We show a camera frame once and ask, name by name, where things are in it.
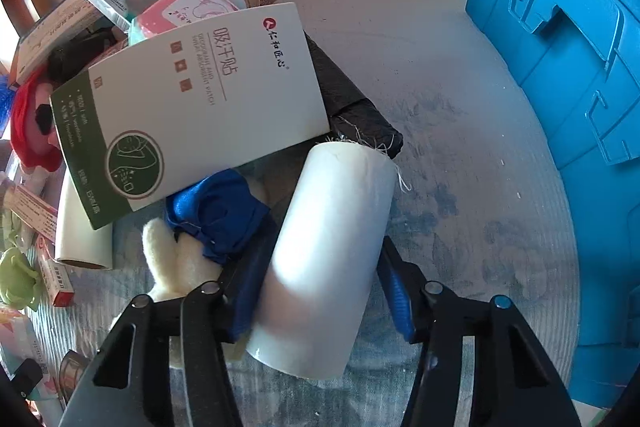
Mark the colourful printed packet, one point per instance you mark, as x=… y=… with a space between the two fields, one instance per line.
x=20 y=342

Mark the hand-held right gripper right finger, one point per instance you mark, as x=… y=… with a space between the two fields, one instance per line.
x=395 y=289

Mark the white and green flat box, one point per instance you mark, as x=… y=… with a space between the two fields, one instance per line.
x=200 y=107

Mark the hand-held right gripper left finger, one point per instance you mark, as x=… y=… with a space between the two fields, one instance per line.
x=250 y=277

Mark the light green toy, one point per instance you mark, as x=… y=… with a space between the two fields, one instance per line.
x=17 y=277

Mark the pink dotted tissue packet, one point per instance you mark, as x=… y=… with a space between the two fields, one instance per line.
x=170 y=12

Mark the white paper roll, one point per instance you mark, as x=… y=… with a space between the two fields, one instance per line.
x=80 y=232
x=325 y=257

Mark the white plush toy blue cloth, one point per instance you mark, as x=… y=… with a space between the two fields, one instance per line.
x=215 y=207

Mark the blue bristly toy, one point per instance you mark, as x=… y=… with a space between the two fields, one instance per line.
x=5 y=107

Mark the red striped medicine box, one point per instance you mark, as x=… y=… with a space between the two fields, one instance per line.
x=55 y=277
x=30 y=207

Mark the red plush toy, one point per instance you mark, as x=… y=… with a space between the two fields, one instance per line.
x=27 y=132

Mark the brown tape roll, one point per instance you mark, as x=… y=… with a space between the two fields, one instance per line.
x=72 y=372

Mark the black cloth bundle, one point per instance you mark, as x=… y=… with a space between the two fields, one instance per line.
x=350 y=102

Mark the black pouch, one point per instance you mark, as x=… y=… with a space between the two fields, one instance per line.
x=75 y=57

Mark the blue plastic crate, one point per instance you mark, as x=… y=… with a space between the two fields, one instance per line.
x=575 y=132

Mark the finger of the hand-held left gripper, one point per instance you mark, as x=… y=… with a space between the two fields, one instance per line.
x=27 y=379

